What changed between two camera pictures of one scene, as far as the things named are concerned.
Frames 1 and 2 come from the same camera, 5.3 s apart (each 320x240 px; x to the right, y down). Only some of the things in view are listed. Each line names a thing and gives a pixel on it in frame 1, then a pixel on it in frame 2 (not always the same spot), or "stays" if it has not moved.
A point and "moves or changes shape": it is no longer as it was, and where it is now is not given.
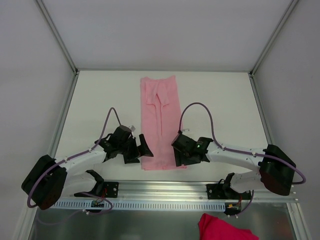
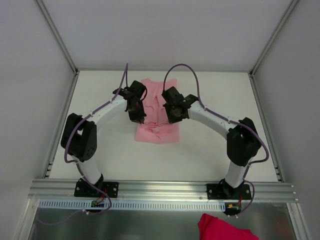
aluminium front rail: (175, 191) stays
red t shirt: (212, 228) stays
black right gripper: (182, 153) → (175, 114)
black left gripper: (135, 151) → (136, 111)
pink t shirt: (159, 122) moves or changes shape
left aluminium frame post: (58, 37) stays
